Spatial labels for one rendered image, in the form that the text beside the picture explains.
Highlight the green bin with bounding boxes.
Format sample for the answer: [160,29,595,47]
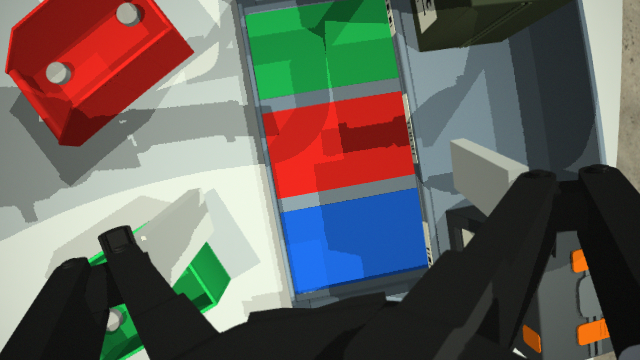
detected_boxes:
[88,241,231,360]

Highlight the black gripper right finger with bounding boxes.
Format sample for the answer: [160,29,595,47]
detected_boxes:
[343,138,640,360]

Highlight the red bin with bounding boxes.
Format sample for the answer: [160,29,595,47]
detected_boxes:
[5,0,195,147]

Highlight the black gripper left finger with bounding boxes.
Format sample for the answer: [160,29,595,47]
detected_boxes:
[0,188,249,360]

